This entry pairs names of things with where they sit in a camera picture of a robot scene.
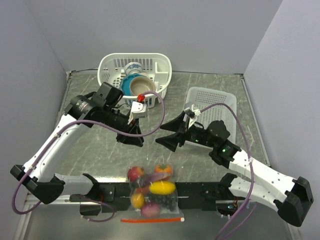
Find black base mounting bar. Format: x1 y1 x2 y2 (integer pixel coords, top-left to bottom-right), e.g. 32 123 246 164
69 181 248 217

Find beige ceramic bowl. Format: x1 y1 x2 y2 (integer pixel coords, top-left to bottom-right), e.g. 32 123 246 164
130 76 156 96

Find purple fake eggplant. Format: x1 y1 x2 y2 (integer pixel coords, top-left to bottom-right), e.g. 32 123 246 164
132 172 171 188

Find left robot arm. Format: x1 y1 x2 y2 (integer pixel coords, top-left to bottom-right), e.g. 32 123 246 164
10 82 144 204

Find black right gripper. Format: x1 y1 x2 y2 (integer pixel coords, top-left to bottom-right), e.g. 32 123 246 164
155 110 216 152

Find clear zip top bag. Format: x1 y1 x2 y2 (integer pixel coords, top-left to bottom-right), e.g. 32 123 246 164
120 164 185 224

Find dark fake grapes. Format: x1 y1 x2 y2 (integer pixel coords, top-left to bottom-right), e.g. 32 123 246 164
148 193 178 212

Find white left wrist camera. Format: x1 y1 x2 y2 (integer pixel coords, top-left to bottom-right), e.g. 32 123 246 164
127 101 148 125

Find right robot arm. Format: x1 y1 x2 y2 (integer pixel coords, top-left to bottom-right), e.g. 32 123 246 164
156 112 314 227

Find blue plate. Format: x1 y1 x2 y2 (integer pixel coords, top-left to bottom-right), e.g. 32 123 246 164
119 74 139 96

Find orange fake persimmon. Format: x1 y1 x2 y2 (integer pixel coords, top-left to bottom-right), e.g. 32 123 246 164
154 164 173 181

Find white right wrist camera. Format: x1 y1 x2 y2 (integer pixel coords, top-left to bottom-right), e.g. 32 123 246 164
183 102 201 129

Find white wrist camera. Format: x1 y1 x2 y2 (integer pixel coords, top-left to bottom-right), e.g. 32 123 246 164
127 101 148 125
183 102 201 129

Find blue white porcelain bowl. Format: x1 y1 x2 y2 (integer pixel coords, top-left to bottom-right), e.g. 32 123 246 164
124 62 143 76

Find purple fake onion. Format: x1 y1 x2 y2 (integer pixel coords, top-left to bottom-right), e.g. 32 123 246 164
140 202 160 218

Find small yellow fake fruit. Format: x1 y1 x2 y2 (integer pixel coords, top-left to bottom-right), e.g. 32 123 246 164
130 193 145 209

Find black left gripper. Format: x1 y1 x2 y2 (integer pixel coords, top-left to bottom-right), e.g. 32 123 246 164
101 105 144 148

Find white perforated plastic basket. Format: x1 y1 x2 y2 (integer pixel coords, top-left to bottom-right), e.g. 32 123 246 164
185 86 237 144

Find red fake apple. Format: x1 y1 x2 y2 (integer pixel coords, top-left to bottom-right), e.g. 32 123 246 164
127 166 144 182

